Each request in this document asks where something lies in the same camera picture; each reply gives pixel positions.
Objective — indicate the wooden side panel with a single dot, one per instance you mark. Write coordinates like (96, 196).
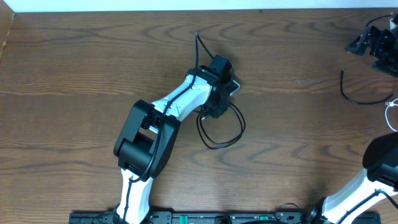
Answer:
(6, 20)

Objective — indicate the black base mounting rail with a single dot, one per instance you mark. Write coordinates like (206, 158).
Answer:
(217, 217)

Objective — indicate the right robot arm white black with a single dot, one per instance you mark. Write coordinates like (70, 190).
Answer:
(377, 179)

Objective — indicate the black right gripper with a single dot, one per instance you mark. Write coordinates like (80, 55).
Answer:
(365, 41)

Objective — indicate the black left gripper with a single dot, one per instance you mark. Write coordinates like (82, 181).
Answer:
(222, 106)

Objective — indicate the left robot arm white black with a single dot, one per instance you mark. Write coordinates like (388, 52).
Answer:
(147, 138)

